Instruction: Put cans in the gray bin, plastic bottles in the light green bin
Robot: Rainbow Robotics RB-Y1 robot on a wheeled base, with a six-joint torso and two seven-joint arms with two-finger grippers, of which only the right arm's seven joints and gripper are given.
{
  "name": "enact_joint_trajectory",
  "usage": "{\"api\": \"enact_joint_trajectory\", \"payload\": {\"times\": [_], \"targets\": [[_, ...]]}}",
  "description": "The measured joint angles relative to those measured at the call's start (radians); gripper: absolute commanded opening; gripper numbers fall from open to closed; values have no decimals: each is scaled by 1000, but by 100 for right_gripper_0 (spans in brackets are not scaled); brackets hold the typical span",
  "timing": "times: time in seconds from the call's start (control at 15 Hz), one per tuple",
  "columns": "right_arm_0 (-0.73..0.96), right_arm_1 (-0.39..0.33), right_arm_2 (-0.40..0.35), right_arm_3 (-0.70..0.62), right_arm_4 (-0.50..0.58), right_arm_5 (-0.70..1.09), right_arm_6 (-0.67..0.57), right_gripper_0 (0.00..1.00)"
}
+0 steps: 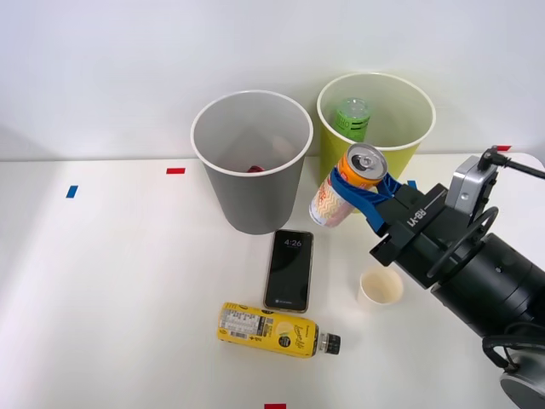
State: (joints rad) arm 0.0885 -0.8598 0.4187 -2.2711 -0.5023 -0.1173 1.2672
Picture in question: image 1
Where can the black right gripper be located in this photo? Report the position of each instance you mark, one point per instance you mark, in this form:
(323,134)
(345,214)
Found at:
(419,238)

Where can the orange and white drink can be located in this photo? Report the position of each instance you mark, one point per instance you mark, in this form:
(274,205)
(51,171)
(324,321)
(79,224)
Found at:
(328,206)

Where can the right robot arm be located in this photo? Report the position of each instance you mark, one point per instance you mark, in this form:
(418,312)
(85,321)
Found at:
(502,277)

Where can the yellow-green plastic waste bin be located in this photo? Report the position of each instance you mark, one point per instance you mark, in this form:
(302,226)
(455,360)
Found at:
(409,128)

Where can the clear bottle with green label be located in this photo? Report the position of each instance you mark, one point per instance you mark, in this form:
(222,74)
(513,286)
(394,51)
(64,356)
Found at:
(351,121)

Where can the small white paper cup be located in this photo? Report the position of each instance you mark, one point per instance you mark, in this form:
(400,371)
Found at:
(379,290)

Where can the black smartphone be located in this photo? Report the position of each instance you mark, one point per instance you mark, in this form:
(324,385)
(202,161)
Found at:
(289,272)

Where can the grey plastic waste bin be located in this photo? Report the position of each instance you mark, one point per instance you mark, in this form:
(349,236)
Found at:
(255,200)

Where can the red can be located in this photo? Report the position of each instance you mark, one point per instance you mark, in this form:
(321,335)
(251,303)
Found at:
(255,169)

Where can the yellow bottle with black cap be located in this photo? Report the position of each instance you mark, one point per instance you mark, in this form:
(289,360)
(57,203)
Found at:
(264,328)

